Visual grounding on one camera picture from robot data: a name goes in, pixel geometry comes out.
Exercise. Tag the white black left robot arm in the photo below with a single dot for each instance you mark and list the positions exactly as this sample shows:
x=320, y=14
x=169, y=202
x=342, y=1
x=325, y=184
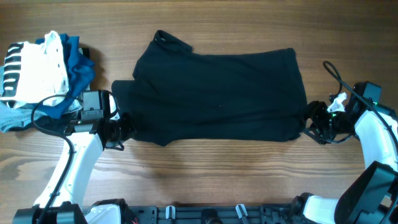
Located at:
x=62, y=199

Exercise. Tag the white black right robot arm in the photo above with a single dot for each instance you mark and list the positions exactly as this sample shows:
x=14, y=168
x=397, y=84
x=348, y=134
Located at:
x=372, y=197

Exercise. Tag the dark garment under pile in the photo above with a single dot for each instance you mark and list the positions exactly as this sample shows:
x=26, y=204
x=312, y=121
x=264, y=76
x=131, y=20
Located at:
x=46, y=122

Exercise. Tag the black mounting rail base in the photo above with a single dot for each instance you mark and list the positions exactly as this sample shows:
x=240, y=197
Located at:
x=261, y=214

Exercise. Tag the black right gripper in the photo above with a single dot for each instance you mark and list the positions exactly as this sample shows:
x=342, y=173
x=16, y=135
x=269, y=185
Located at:
x=315, y=112

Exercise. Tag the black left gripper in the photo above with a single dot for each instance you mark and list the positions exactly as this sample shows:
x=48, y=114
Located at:
x=131, y=130

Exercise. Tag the white black striped garment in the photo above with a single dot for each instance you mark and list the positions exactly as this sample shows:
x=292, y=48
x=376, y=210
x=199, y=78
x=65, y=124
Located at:
x=33, y=72

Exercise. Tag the grey garment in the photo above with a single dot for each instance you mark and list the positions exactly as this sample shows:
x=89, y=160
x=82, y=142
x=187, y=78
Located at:
x=16, y=119

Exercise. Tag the black t-shirt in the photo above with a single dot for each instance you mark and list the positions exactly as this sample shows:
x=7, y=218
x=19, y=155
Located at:
x=177, y=94

